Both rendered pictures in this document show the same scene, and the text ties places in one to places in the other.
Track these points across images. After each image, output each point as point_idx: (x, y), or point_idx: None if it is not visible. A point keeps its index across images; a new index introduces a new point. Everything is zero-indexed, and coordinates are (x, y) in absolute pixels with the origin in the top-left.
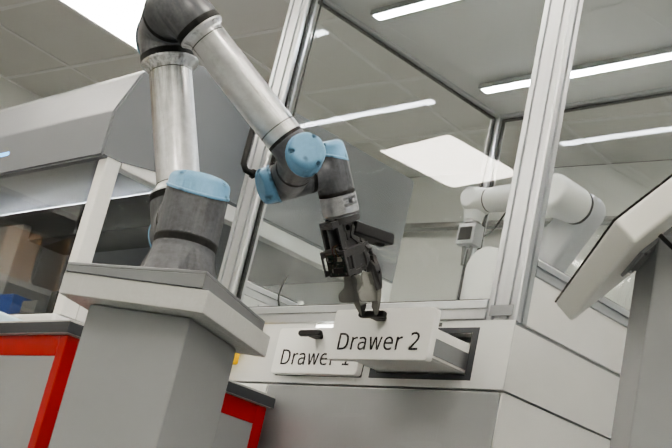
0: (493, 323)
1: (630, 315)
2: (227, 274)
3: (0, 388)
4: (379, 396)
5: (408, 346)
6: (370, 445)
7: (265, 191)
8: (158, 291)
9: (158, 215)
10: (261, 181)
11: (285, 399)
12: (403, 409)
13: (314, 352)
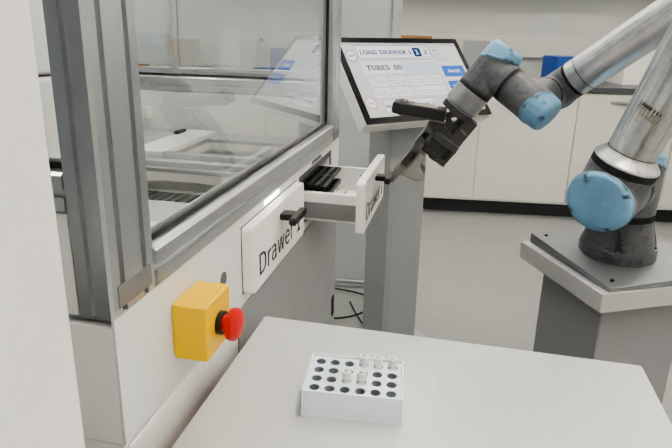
0: (334, 144)
1: (395, 131)
2: (124, 173)
3: None
4: (304, 240)
5: (380, 191)
6: (304, 284)
7: (549, 122)
8: None
9: (653, 196)
10: (556, 114)
11: (256, 310)
12: (313, 238)
13: (280, 235)
